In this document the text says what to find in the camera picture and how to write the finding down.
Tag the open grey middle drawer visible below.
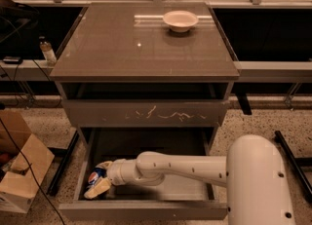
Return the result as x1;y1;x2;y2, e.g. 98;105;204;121
59;128;227;220

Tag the white bowl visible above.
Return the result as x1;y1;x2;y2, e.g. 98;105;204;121
163;11;199;33

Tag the blue pepsi can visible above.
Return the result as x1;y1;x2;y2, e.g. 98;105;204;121
86;167;106;190

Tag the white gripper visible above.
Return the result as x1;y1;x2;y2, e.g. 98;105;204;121
84;159;126;200

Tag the grey drawer cabinet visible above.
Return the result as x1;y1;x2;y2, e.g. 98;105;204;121
49;2;241;149

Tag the small clear bottle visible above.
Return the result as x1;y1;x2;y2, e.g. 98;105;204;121
39;36;57;66

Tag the cardboard box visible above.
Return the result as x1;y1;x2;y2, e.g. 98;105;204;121
0;110;55;213

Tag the black cable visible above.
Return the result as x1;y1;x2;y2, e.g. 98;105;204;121
0;117;66;225

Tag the grey top drawer front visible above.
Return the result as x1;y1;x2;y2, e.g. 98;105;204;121
62;99;229;128

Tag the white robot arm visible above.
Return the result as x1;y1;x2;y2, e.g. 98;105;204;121
84;134;296;225

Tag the small black device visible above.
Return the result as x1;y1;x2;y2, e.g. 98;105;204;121
3;56;22;64

